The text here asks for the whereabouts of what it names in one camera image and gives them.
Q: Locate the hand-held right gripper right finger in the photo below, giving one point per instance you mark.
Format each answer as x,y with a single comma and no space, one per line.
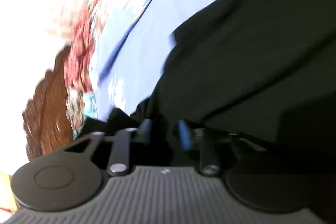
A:
185,138

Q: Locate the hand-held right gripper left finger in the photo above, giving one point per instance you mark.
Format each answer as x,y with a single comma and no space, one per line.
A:
145,130

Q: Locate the black pants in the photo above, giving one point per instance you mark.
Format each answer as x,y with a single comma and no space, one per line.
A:
249,56

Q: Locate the teal patterned quilt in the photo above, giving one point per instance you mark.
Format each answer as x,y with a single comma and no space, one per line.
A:
89,108

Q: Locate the blue printed bedsheet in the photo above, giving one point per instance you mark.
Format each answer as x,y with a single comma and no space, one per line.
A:
136,43

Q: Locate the red floral blanket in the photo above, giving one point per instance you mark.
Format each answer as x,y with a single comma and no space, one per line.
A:
81,56

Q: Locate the carved wooden headboard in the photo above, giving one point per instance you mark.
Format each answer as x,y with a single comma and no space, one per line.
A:
47,108

